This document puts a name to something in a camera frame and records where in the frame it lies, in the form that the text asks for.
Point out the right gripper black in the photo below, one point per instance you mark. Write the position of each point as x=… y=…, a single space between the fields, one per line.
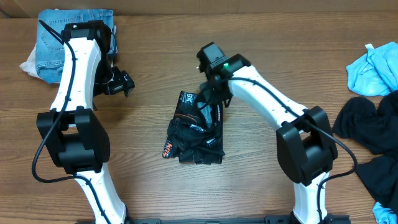
x=212 y=99

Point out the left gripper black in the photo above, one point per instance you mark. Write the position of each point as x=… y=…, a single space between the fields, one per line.
x=123 y=81

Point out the black orange-patterned cycling jersey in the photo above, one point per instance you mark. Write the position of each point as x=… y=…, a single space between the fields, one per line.
x=195 y=133

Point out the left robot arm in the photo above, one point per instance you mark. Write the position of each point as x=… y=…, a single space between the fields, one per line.
x=70 y=131

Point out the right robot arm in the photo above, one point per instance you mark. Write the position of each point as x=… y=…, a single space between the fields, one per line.
x=305 y=146

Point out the folded blue denim jeans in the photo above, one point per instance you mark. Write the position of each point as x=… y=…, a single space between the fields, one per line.
x=49 y=55

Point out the folded white cloth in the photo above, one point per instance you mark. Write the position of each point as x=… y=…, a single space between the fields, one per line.
x=29 y=63

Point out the light blue t-shirt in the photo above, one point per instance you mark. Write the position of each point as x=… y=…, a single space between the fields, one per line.
x=374 y=73

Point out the plain black garment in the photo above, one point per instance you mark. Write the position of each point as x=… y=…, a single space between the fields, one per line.
x=375 y=128

